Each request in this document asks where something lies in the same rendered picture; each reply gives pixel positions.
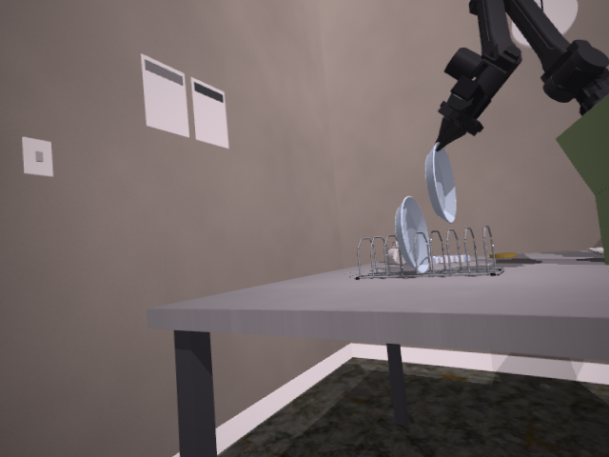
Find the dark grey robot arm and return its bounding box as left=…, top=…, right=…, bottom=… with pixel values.
left=444, top=0, right=609, bottom=119

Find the white mug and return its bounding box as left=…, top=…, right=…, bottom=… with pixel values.
left=388, top=242, right=406, bottom=265

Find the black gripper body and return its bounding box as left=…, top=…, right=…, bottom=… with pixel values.
left=438, top=101, right=483, bottom=136

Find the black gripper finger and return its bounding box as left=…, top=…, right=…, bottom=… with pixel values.
left=435, top=116, right=454, bottom=144
left=436, top=122, right=466, bottom=151

